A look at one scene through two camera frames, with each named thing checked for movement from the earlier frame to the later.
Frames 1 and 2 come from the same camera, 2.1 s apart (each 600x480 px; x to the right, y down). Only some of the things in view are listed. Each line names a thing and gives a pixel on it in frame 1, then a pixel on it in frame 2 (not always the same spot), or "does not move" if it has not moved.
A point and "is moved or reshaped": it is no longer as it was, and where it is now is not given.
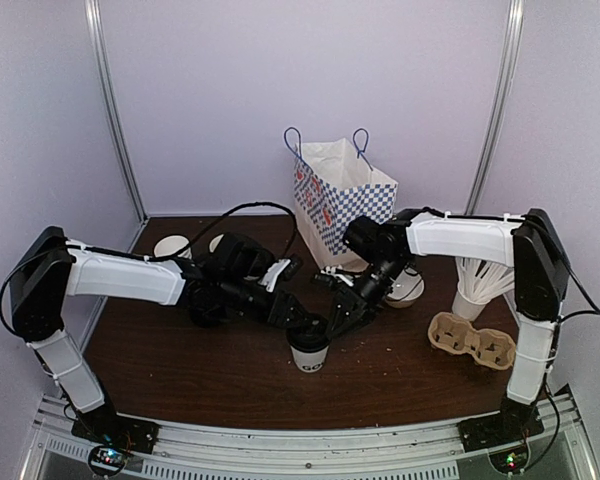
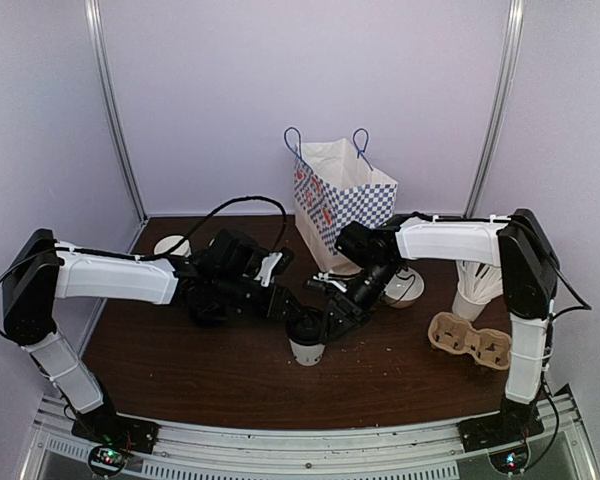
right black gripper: [356, 306] does not move
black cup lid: [308, 336] is moved or reshaped
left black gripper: [288, 308] does not move
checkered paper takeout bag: [335, 183] does not move
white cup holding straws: [465, 308] does not move
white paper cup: [310, 362] is moved or reshaped
